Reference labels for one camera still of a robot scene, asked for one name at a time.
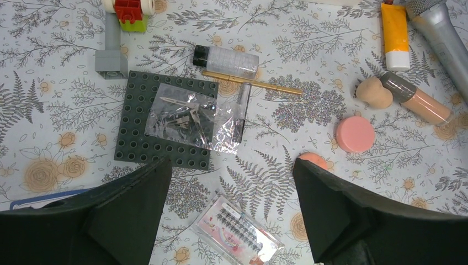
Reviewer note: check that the gold thin makeup pencil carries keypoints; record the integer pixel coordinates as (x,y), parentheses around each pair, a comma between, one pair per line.
(236,79)

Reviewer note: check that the pink round makeup puff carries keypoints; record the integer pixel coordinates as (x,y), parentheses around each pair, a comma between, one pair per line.
(355,134)

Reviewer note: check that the false eyelash box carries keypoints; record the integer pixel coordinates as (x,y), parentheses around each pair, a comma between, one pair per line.
(235,234)

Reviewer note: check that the clear black mascara tube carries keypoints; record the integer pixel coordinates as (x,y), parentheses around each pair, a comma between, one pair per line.
(242,105)

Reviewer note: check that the dark grey brick baseplate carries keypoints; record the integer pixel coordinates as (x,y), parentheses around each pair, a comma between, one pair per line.
(133,145)

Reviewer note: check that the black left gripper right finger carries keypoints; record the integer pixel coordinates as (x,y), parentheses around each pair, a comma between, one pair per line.
(348,224)

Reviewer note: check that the beige makeup sponge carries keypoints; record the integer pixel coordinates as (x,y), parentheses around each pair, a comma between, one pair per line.
(374,93)

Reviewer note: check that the beige foundation bottle grey cap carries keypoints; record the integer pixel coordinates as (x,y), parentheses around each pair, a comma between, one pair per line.
(414,99)

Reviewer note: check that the silver toy microphone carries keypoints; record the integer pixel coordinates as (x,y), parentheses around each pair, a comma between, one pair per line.
(431,18)

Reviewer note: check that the grey brick pillar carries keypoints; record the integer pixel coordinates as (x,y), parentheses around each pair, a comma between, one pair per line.
(110,63)

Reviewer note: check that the orange white cream tube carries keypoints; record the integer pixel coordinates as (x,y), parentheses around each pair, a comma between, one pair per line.
(394,22)

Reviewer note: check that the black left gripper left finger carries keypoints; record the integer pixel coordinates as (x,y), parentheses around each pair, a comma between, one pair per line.
(114,223)

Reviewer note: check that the clear bag with tweezers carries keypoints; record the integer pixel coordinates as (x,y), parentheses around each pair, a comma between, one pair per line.
(193,119)

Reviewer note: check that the orange round makeup puff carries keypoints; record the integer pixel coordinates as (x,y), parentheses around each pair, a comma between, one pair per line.
(315,159)

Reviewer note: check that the red green white brick toy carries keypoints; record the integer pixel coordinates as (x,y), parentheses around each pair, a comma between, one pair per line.
(132,15)

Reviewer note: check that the clear bottle black cap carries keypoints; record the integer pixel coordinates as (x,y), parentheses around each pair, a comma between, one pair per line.
(229,62)

